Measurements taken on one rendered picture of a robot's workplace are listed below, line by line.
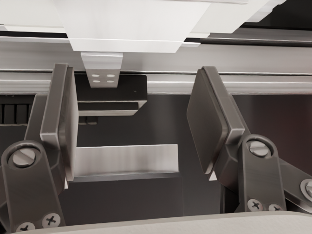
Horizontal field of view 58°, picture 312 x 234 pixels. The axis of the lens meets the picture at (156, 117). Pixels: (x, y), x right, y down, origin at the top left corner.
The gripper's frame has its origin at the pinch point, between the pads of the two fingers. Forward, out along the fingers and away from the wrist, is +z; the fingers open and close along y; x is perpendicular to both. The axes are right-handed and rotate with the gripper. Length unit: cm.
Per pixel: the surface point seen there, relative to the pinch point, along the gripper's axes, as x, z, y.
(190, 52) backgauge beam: -15.9, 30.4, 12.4
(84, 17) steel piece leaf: 0.3, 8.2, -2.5
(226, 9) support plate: 1.7, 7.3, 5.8
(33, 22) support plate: -0.8, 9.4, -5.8
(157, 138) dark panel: -46, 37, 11
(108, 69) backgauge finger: -8.5, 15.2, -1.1
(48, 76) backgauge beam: -18.9, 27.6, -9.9
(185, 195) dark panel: -55, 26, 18
